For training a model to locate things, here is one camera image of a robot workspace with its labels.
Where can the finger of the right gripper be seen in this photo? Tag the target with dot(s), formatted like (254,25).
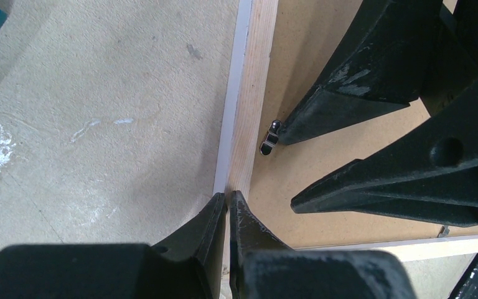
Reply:
(378,68)
(429,175)

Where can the wooden picture frame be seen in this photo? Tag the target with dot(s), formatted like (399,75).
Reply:
(268,62)

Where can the brown backing board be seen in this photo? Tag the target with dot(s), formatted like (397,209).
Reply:
(301,164)

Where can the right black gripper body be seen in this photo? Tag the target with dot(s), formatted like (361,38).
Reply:
(453,64)

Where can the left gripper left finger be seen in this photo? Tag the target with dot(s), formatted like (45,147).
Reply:
(186,264)

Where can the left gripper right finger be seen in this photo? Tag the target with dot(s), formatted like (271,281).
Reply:
(263,266)

